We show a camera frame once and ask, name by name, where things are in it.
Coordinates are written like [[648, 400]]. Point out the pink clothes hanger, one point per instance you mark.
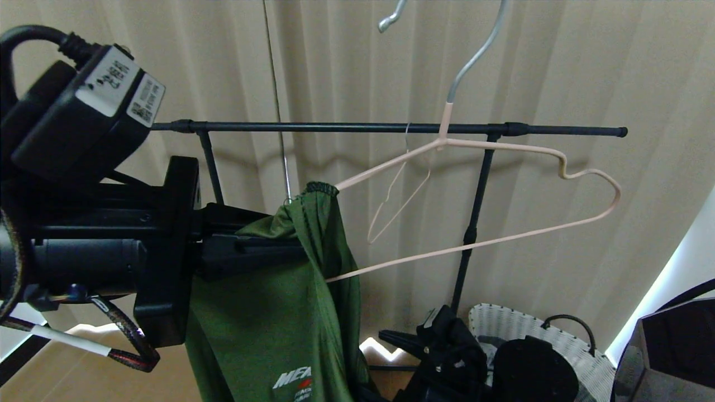
[[558, 152], [391, 219]]

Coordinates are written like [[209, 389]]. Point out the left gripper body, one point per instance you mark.
[[167, 251]]

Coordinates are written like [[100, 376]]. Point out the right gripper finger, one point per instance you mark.
[[405, 343]]

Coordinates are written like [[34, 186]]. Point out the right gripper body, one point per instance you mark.
[[452, 377]]

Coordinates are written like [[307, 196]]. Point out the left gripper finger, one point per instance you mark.
[[229, 219], [234, 259]]

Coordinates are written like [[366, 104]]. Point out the thin curtain wand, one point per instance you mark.
[[276, 100]]

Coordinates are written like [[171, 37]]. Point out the green printed garment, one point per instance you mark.
[[268, 324]]

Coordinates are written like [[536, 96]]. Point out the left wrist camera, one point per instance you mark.
[[72, 128]]

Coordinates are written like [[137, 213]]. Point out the white laundry basket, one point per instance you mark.
[[525, 324]]

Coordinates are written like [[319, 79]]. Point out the black clothes rack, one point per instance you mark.
[[335, 127]]

